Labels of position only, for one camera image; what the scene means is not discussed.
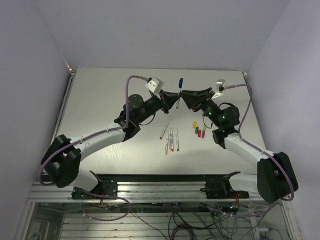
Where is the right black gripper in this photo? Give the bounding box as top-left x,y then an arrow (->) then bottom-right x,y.
179,87 -> 223,128

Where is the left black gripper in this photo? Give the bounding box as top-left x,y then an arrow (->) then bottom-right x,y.
136,89 -> 181,124

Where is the blue whiteboard marker pen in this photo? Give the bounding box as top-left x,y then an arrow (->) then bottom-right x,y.
175,84 -> 183,109

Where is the blue pen cap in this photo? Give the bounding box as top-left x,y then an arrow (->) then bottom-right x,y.
178,78 -> 184,89

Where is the purple whiteboard marker pen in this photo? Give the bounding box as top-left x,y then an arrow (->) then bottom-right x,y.
159,119 -> 170,140

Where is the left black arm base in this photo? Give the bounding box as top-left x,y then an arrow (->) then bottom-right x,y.
71,178 -> 118,200

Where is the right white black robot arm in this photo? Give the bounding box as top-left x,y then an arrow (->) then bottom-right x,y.
160,88 -> 299,203

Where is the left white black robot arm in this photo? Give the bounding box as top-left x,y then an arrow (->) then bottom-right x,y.
40,90 -> 180,199

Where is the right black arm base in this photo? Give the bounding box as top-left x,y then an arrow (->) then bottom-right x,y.
200,174 -> 249,200

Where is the red pen cap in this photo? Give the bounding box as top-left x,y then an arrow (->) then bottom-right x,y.
197,130 -> 202,138

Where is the green whiteboard marker pen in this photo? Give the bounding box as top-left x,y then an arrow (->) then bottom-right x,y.
175,129 -> 180,152

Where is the red whiteboard marker pen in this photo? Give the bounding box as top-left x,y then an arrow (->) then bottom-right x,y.
172,129 -> 174,151

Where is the orange whiteboard marker pen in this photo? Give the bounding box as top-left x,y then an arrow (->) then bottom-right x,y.
165,133 -> 170,155

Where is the yellow whiteboard marker pen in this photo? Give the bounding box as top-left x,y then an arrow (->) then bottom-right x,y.
169,127 -> 174,152

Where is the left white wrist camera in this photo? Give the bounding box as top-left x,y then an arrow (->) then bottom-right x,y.
145,77 -> 164,99

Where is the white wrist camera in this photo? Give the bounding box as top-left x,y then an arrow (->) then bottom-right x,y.
213,79 -> 226,98
145,77 -> 164,99

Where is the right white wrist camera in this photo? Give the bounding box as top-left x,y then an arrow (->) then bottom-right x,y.
213,79 -> 226,98

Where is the aluminium frame rail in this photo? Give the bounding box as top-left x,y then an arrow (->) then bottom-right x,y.
27,181 -> 291,204

